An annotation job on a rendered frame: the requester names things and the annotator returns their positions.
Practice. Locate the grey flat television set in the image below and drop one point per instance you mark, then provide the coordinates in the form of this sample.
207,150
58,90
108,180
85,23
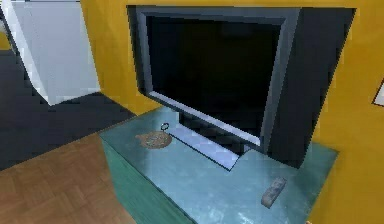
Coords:
213,70

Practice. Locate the teal glass-top television stand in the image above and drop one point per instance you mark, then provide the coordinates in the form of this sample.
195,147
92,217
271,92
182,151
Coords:
200,193

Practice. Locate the grey remote control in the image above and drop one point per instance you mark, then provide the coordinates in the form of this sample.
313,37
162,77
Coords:
273,192

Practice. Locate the white framed wall picture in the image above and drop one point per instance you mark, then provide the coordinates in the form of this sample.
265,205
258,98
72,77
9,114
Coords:
379,95

